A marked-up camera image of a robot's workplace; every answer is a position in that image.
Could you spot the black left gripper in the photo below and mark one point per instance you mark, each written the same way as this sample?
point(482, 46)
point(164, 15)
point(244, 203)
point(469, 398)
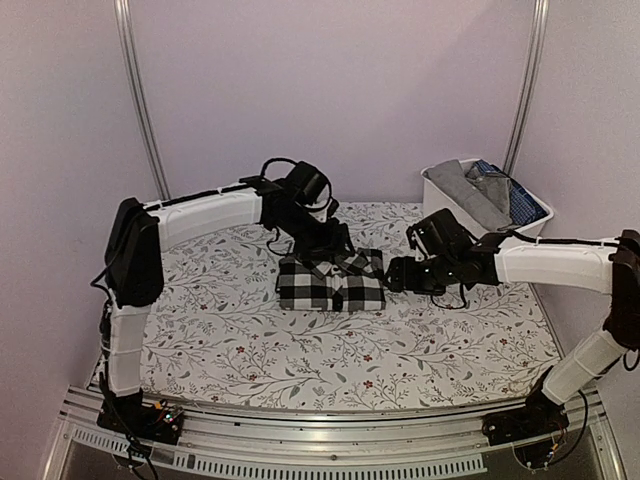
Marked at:
point(333, 243)

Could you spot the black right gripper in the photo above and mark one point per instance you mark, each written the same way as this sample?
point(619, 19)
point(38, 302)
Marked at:
point(404, 278)

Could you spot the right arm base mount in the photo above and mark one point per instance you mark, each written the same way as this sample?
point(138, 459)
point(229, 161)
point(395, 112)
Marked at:
point(538, 416)

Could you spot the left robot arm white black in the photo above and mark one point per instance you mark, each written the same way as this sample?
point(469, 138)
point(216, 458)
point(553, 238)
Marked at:
point(133, 277)

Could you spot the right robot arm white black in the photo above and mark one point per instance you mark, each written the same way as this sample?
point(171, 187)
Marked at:
point(606, 267)

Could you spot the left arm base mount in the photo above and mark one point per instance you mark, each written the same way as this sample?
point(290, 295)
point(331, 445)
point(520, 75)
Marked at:
point(160, 422)

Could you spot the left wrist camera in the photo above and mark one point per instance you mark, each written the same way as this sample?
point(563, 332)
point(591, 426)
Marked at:
point(311, 189)

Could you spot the floral patterned table mat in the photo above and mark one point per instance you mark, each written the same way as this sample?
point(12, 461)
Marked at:
point(218, 334)

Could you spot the white plastic bin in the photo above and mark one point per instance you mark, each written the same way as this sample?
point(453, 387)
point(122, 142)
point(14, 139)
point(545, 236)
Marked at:
point(434, 199)

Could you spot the blue checkered shirt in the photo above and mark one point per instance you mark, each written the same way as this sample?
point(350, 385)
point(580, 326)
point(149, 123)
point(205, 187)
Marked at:
point(506, 194)

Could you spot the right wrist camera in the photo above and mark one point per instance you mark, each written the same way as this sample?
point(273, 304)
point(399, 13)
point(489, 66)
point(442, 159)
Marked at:
point(439, 234)

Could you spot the aluminium frame post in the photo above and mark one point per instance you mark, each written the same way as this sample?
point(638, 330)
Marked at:
point(124, 24)
point(526, 93)

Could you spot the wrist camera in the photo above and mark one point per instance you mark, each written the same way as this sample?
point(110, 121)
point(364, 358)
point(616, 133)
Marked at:
point(439, 234)
point(311, 189)

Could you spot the black white checkered shirt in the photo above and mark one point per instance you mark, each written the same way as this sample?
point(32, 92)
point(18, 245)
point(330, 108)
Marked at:
point(310, 285)

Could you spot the aluminium front rail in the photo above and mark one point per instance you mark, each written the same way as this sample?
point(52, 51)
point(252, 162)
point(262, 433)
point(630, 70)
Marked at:
point(233, 443)

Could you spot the left aluminium frame post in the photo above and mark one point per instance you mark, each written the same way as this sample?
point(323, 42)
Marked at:
point(124, 24)

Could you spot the grey long sleeve shirt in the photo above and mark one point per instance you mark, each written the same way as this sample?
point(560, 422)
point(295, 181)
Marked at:
point(484, 196)

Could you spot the right aluminium frame post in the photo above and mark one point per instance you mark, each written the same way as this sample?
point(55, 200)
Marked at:
point(526, 93)

